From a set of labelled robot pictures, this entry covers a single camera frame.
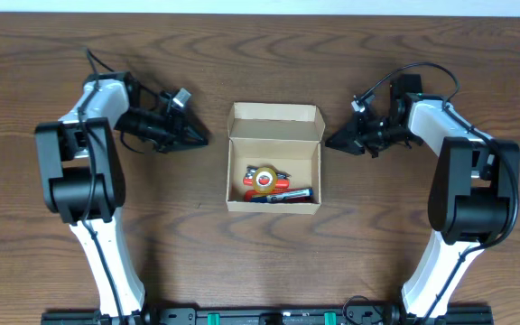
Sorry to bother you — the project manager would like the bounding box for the cardboard box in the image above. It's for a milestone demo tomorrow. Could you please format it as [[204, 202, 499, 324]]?
[[226, 102, 325, 215]]

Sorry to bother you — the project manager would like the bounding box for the blue capped white marker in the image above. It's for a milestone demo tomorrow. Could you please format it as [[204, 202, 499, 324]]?
[[249, 187, 315, 204]]

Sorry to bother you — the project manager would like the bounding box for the red and black multitool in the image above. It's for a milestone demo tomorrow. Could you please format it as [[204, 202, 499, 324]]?
[[243, 166, 290, 189]]

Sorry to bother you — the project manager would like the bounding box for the red utility knife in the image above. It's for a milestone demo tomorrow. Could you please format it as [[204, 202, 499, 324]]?
[[243, 188, 313, 204]]

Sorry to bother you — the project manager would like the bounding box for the yellow tape roll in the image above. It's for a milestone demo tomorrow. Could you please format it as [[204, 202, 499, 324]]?
[[252, 167, 278, 193]]

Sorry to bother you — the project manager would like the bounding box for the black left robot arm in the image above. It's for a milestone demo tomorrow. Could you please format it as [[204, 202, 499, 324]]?
[[34, 71, 208, 324]]

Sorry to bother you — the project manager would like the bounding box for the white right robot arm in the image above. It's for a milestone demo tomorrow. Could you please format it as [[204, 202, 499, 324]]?
[[325, 74, 520, 324]]

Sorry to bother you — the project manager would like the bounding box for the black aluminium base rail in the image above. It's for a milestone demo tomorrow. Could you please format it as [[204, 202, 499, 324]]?
[[40, 296, 495, 325]]

